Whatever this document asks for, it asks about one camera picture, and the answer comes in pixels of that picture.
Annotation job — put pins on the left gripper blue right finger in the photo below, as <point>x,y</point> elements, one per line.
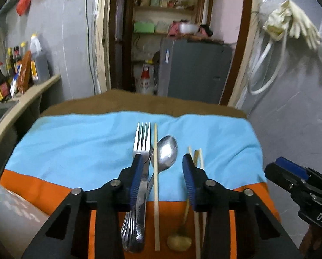
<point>195,179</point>

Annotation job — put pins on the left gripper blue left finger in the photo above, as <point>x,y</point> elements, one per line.
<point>130,179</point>

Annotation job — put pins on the steel fork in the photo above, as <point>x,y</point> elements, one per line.
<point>132,231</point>

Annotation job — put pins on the small gold spoon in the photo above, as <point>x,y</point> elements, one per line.
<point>180,241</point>

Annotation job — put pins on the brown table cover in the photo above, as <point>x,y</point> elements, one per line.
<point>120,100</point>

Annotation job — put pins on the red white gas bottle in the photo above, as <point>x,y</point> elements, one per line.
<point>145,85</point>

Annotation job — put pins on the grey refrigerator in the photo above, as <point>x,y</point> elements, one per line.
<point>193,70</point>

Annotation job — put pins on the white utensil holder cup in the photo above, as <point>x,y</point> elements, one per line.
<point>20,221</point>

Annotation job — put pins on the orange snack bag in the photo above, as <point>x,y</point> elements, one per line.
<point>24,81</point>

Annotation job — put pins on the green box on shelf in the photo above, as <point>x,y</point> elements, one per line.
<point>144,27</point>

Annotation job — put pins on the white rubber gloves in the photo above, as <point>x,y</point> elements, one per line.
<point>290,20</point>

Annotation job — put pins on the red plastic bag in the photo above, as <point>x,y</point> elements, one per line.
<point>22,7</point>

